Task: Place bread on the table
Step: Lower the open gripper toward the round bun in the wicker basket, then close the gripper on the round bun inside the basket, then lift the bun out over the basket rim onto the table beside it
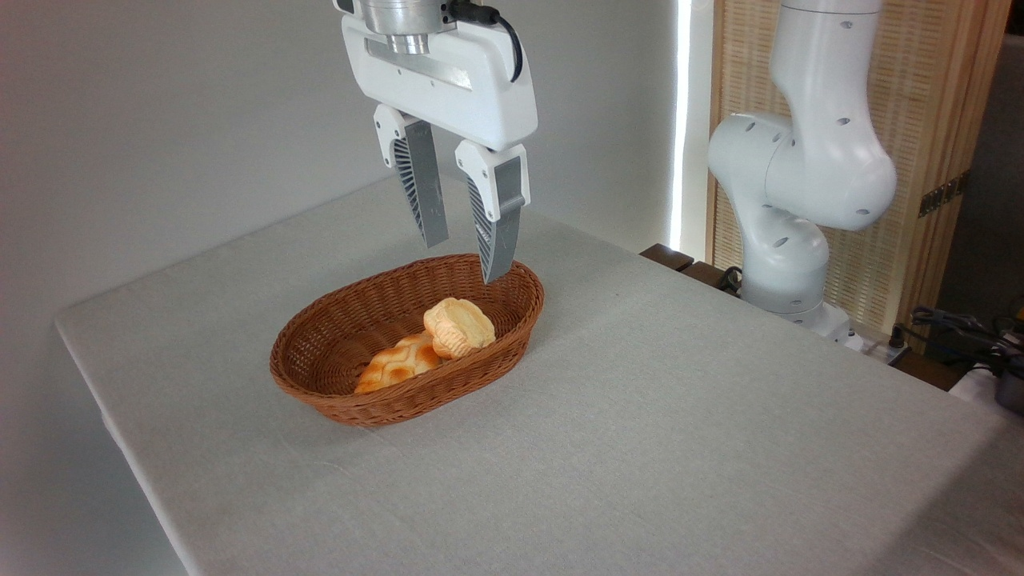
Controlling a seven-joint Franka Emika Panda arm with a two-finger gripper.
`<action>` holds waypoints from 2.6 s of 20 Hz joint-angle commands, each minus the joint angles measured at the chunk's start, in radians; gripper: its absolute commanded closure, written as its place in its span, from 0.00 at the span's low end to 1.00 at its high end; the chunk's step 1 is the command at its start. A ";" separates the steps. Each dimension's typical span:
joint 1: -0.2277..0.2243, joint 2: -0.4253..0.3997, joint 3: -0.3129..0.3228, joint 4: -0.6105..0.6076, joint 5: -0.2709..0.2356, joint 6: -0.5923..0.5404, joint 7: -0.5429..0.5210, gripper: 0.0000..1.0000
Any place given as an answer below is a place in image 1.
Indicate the grey tablecloth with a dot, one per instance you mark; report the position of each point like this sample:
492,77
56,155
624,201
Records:
680,448

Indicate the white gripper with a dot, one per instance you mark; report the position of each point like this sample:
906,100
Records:
472,88

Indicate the dark wooden side table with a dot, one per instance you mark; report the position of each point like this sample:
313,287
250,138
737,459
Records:
668,258

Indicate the brown wicker oval basket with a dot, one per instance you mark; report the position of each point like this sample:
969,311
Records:
336,360

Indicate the flower-shaped round bread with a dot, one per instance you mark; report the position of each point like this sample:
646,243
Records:
460,326

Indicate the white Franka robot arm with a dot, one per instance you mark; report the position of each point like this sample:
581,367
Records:
816,160

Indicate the long glazed bread loaf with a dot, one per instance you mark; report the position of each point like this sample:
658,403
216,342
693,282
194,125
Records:
400,364

